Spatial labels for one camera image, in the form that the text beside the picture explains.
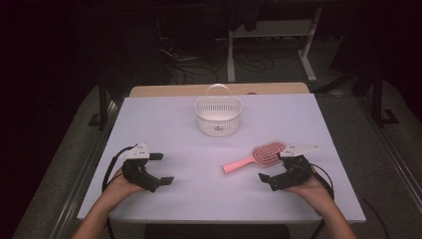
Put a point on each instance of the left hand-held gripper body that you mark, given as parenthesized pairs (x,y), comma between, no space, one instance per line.
(135,152)

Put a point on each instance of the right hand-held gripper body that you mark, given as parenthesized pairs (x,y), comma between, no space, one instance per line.
(297,167)

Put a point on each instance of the pink hairbrush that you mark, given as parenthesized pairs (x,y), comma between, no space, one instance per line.
(265,153)

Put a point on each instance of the white plastic basket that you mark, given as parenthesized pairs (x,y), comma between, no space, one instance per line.
(218,116)

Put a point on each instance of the person's right hand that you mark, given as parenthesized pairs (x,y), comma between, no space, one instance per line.
(313,195)

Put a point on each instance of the person's left hand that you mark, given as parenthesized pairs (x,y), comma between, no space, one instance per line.
(117,190)

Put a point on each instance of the black metal stand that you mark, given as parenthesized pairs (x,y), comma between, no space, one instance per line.
(378,99)
(103,106)

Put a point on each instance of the wooden table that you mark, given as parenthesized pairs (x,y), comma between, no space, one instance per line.
(172,90)

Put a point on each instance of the dark hanging cloth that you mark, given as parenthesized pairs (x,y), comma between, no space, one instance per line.
(245,15)

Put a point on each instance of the metal floor rail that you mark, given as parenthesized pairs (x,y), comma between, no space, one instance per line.
(83,179)
(394,162)

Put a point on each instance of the white desk frame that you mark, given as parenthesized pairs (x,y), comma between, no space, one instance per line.
(272,28)

